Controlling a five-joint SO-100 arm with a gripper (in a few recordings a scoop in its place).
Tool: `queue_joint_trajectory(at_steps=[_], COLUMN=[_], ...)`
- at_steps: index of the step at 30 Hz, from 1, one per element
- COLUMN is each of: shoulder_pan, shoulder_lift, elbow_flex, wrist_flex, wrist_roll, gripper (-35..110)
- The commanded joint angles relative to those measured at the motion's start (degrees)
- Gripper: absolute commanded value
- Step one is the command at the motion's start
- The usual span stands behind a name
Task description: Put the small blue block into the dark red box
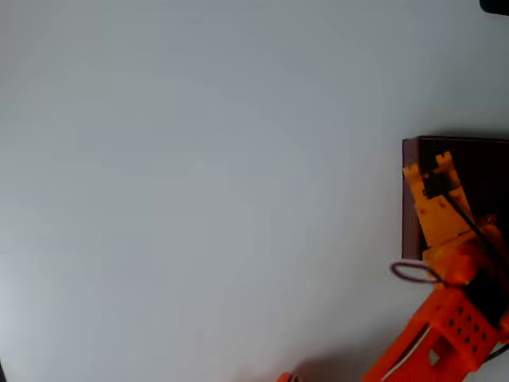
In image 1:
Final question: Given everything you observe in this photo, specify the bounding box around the black object at table edge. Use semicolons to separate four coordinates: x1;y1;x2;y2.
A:
479;0;509;17

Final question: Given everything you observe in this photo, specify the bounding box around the thin purple motor wire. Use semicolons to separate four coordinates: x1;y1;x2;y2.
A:
390;260;445;285

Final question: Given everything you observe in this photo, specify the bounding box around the dark red box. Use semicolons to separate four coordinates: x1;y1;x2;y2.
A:
401;134;509;263

